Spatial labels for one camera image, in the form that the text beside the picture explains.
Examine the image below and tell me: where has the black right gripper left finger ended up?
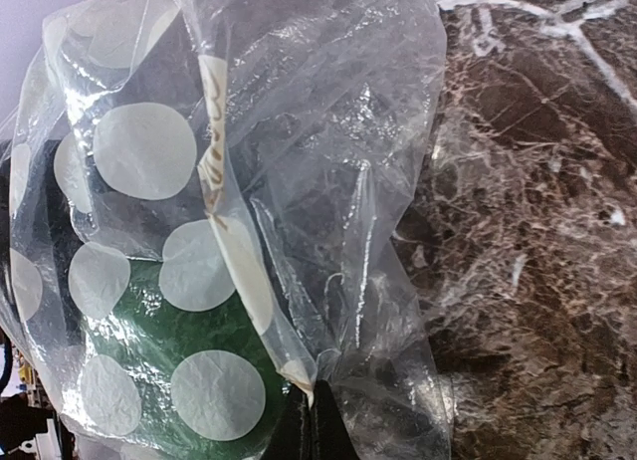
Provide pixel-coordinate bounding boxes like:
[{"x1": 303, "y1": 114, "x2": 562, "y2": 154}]
[{"x1": 266, "y1": 385, "x2": 312, "y2": 460}]

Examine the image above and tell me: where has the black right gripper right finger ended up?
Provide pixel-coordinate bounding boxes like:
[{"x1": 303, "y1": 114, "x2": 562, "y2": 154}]
[{"x1": 312, "y1": 380, "x2": 359, "y2": 460}]

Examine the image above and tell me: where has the green fake vegetable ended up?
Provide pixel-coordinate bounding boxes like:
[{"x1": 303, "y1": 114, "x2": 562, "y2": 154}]
[{"x1": 69, "y1": 262, "x2": 285, "y2": 459}]

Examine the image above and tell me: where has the clear polka dot zip bag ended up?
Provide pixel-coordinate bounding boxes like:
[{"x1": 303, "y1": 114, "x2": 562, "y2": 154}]
[{"x1": 1, "y1": 0, "x2": 451, "y2": 459}]

